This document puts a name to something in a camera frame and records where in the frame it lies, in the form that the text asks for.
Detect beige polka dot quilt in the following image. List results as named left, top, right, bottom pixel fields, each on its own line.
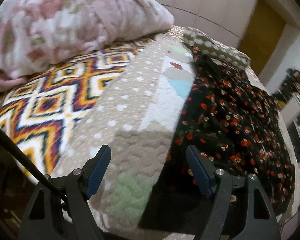
left=50, top=24, right=300, bottom=240

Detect olive white dotted pillow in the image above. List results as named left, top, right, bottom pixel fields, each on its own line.
left=183, top=27, right=250, bottom=70

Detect orange geometric pattern blanket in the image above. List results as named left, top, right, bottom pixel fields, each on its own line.
left=0, top=35, right=154, bottom=174

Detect white wardrobe doors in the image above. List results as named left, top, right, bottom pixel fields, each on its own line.
left=156, top=0, right=257, bottom=47

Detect cluttered clothes rack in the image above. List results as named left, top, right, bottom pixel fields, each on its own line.
left=272, top=68, right=300, bottom=110

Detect brown wooden door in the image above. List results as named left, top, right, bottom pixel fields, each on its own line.
left=238, top=0, right=286, bottom=75

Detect pink floral fleece blanket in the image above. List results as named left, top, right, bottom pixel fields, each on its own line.
left=0, top=0, right=174, bottom=93

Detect black red floral dress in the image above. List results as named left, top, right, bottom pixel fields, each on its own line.
left=140, top=47, right=295, bottom=233

